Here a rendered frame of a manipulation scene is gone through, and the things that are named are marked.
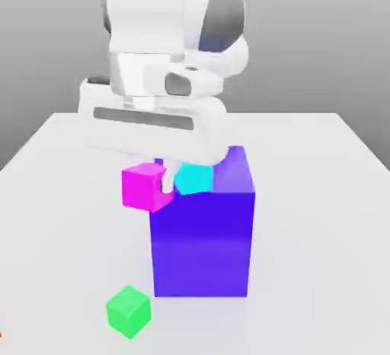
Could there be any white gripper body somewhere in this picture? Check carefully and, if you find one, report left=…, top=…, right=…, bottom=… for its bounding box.
left=77, top=77, right=229, bottom=166

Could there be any small magenta cube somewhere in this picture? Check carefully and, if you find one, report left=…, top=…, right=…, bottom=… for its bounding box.
left=121, top=162, right=175, bottom=213

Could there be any small cyan cube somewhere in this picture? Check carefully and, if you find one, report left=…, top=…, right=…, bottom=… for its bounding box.
left=173, top=162, right=215, bottom=197

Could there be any small green cube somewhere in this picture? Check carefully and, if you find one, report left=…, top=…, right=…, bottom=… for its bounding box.
left=105, top=284, right=152, bottom=341

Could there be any large blue box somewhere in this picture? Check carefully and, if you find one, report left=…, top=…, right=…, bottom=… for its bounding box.
left=149, top=145, right=256, bottom=299

